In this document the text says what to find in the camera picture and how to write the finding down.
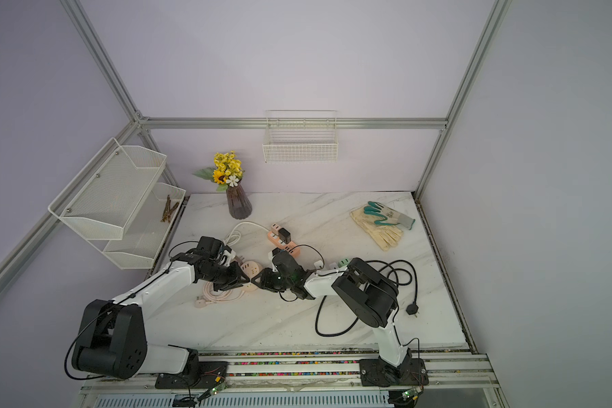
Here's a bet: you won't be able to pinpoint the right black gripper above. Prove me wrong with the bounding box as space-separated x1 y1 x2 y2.
254 267 295 291

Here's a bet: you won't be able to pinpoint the round pink power socket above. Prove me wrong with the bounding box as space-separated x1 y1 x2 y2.
241 261 264 280

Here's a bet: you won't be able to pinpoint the cream red power strip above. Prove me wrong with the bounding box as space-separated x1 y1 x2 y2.
314 258 351 275

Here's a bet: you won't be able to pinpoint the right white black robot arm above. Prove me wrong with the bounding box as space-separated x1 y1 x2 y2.
251 250 429 388

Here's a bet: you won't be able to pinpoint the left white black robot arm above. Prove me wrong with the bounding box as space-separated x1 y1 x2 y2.
64 236 250 389

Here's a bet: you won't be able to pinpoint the black plug adapter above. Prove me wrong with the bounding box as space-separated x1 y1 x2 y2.
277 228 292 245

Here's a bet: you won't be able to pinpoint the orange USB power strip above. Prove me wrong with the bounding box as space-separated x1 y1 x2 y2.
267 224 301 257

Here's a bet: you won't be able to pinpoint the dark ribbed vase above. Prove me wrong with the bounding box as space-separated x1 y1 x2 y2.
226 185 253 220

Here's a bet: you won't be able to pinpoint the brown clips on shelf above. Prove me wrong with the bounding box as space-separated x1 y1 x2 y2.
161 195 180 223

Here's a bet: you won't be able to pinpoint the lower white mesh shelf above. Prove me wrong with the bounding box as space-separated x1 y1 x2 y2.
102 183 185 270

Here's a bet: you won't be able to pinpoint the white mesh shelf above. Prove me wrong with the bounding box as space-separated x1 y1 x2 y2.
102 183 185 270
48 139 167 241

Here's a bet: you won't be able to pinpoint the yellow artificial flowers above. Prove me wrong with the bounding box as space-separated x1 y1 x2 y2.
193 151 244 192

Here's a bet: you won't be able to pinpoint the beige work glove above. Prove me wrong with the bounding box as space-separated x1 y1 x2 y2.
350 207 403 252

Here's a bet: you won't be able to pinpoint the green grey work glove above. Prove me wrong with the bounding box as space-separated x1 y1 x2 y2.
363 202 415 231

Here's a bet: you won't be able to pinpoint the upper white mesh shelf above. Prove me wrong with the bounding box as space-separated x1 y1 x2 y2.
48 139 167 241

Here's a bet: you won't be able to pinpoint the pink coiled cable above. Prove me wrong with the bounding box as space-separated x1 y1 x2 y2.
192 279 246 310

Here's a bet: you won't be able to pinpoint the white coiled cable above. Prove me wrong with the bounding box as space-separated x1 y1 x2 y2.
223 220 270 248

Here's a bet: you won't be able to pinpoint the white wire wall basket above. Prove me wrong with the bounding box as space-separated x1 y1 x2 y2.
263 110 338 163

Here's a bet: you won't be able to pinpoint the black power cable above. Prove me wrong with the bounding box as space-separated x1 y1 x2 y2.
314 258 421 338

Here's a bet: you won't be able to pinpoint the aluminium mounting rail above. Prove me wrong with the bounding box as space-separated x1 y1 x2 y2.
73 350 509 407

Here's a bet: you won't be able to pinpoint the aluminium frame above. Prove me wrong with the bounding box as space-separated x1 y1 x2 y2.
0 0 513 358

